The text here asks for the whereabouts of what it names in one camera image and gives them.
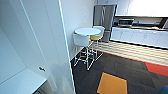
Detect white wardrobe door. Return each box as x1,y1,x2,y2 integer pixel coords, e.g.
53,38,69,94
43,0,76,94

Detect round white high table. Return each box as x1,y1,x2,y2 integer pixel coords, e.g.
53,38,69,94
73,27,102,72

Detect grey refrigerator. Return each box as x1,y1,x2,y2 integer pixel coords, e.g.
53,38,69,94
92,3,118,44

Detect small black low hook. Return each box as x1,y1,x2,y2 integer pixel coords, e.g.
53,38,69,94
38,66,46,72

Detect silver microwave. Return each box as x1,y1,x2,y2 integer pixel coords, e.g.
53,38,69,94
118,18,135,28

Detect white upper cabinet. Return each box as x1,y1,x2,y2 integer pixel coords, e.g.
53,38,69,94
114,0,132,16

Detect white kitchen counter cabinets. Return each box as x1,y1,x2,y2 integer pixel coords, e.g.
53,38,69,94
109,25,168,51

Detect white wardrobe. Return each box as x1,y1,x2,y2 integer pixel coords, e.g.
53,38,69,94
0,0,76,94

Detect white wire stool yellow seat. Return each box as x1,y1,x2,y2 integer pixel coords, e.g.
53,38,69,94
88,34,104,62

